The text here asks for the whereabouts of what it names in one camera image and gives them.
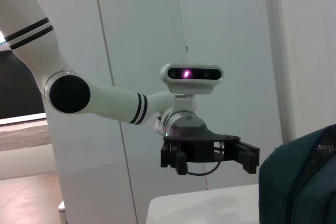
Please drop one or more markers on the black background board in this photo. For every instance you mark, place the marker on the black background board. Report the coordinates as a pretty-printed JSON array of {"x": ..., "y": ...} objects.
[{"x": 18, "y": 93}]

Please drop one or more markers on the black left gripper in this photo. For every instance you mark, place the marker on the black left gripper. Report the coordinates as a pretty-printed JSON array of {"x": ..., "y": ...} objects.
[{"x": 199, "y": 150}]

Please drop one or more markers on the dark blue-green insulated lunch bag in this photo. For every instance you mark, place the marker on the dark blue-green insulated lunch bag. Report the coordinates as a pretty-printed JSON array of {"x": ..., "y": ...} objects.
[{"x": 288, "y": 182}]

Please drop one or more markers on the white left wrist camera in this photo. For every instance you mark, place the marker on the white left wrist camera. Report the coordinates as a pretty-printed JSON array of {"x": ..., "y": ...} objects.
[{"x": 183, "y": 87}]

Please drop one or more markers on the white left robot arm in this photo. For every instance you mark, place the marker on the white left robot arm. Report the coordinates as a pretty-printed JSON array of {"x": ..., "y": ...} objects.
[{"x": 110, "y": 98}]

